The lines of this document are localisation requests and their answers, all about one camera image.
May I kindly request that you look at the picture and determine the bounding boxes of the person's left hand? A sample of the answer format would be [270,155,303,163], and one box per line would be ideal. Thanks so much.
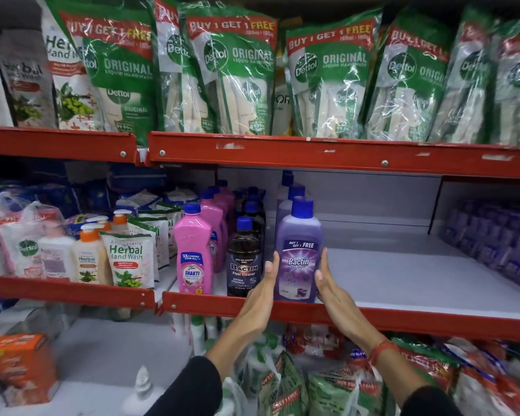
[232,251,281,341]

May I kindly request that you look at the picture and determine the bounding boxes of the person's right hand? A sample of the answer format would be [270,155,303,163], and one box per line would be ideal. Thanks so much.
[315,248,387,350]

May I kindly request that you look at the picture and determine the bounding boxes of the purple bottle blue cap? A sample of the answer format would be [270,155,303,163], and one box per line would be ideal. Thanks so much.
[277,170,295,200]
[276,184,306,221]
[273,196,324,303]

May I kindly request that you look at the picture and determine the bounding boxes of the red white shelf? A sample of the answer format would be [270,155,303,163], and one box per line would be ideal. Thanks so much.
[160,216,520,345]

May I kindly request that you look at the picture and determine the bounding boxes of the pink bottle blue cap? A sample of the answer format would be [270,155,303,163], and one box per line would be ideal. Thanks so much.
[199,192,226,273]
[216,179,236,221]
[173,202,214,295]
[207,185,233,239]

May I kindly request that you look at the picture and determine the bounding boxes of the person's right forearm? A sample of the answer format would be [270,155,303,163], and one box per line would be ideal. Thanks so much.
[366,340,465,416]

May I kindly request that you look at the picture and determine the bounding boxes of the person's left forearm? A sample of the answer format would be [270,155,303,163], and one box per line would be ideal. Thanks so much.
[145,324,263,416]

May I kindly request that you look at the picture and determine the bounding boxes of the red metal shelf beam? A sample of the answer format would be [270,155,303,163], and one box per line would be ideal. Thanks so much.
[146,132,520,180]
[0,255,179,311]
[0,125,139,164]

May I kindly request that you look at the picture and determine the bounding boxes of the pile of green red packs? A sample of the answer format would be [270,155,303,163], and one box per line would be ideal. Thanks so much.
[173,315,520,416]

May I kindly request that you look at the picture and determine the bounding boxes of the row of white leaf-print pouches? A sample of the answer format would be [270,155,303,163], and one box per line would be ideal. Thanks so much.
[99,190,200,290]

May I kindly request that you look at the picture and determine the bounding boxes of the white orange pump bottle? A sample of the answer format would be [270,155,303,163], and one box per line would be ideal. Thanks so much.
[72,224,113,285]
[84,215,112,232]
[112,209,132,235]

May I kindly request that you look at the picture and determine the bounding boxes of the pile of dark blue packets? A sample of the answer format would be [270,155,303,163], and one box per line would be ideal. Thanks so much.
[0,162,170,217]

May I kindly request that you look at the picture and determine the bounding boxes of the orange cardboard box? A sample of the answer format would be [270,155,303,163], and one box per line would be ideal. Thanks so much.
[0,333,61,407]

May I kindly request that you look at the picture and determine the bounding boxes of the row of green refill packs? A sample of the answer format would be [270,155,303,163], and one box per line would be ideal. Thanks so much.
[41,0,520,147]

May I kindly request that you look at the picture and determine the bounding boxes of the white pouch green fruit print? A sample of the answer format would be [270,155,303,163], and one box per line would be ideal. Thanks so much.
[39,3,106,131]

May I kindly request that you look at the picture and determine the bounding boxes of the grey white leaf pouch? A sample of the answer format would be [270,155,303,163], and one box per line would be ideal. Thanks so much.
[0,29,57,128]

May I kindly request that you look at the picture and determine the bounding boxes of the red thread bracelet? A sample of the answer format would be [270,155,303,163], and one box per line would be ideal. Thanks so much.
[367,340,399,367]

